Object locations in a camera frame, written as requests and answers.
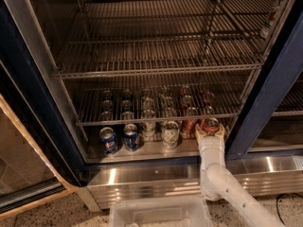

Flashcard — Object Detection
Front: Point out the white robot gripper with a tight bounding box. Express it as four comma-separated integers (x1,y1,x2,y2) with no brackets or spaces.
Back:
195,124,225,156

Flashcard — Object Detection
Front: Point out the red coke can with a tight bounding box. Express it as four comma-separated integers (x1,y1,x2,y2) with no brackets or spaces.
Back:
203,117,220,136
181,107,198,138
199,106,214,125

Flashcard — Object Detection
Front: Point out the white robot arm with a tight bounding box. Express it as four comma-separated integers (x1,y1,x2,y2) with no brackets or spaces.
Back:
195,125,285,227

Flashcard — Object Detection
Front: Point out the red coke can behind front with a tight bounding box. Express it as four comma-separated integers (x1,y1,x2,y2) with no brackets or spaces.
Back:
199,106,214,125

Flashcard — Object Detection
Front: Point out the front green white soda can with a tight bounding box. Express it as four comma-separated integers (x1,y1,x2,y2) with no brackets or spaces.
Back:
162,121,179,149

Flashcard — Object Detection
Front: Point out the front right blue pepsi can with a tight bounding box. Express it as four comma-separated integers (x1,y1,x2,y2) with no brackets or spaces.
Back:
123,124,140,151

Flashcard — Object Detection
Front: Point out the blue pepsi can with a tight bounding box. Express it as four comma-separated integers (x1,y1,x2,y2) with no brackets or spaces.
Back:
123,124,140,151
99,127,118,154

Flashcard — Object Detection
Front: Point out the front left blue pepsi can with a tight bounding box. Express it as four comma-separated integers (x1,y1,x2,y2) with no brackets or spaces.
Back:
99,127,118,154

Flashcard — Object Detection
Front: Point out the open glass fridge door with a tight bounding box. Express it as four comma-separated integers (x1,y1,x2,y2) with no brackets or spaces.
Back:
0,65,78,219

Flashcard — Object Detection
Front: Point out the clear plastic bin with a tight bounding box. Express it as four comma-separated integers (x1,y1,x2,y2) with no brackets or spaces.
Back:
109,195,212,227

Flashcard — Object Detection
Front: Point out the lower wire fridge shelf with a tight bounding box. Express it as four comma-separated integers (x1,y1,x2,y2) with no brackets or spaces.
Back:
77,71,252,127

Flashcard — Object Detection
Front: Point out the black cable on floor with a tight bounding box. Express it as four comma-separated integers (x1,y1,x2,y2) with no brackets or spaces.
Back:
276,192,303,227

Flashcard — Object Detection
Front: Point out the dark blue fridge centre post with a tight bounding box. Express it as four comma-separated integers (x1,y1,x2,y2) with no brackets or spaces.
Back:
226,1,303,159

